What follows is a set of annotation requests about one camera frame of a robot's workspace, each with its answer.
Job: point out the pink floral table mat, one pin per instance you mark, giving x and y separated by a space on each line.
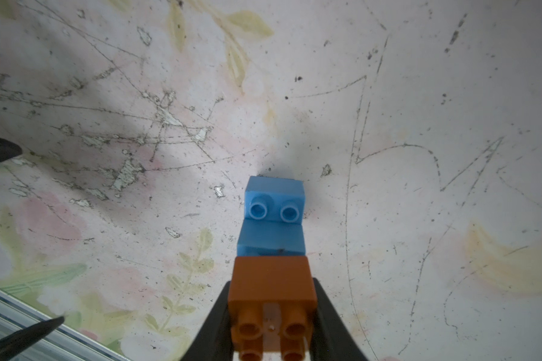
415 126

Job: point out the brown lego brick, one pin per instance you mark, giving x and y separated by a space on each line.
272 302

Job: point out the small light blue lego brick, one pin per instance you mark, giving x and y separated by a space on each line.
266 238

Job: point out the light blue long lego brick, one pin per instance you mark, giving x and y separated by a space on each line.
274 199

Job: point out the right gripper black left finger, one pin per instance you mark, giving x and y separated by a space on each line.
213 341

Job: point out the aluminium rail frame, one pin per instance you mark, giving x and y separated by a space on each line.
62 344

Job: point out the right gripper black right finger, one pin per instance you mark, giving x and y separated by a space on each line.
331 341

